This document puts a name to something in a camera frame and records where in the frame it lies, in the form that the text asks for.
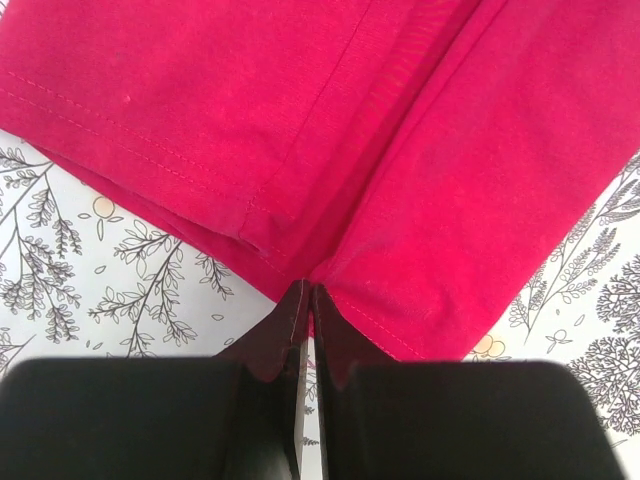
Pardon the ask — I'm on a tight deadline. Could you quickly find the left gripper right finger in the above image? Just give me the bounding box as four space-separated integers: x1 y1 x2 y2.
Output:
312 286 623 479

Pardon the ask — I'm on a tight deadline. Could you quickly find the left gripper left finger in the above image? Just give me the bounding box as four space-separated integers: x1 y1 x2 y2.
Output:
1 281 307 479

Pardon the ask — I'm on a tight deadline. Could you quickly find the magenta t shirt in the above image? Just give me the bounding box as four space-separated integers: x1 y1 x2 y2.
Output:
1 1 639 360

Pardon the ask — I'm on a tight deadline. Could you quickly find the floral tablecloth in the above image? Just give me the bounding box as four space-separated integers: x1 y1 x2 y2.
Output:
1 134 639 479

